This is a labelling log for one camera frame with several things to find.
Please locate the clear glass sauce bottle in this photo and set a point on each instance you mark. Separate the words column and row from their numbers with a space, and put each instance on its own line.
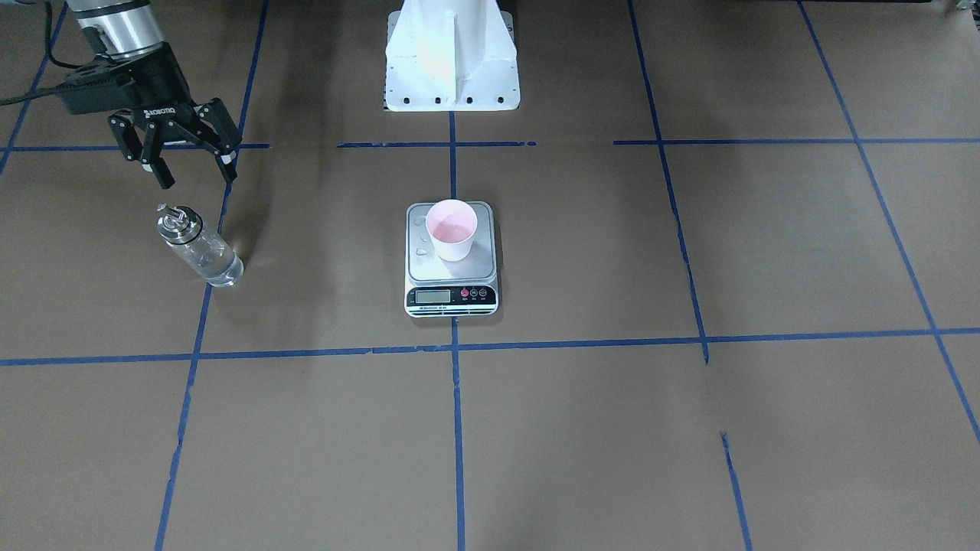
column 198, row 245

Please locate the pink paper cup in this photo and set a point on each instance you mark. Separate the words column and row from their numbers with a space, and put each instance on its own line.
column 451, row 225

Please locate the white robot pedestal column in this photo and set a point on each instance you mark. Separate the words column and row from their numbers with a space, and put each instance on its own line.
column 452, row 56

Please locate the grey digital kitchen scale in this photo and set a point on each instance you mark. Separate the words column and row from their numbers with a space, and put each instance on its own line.
column 437, row 288

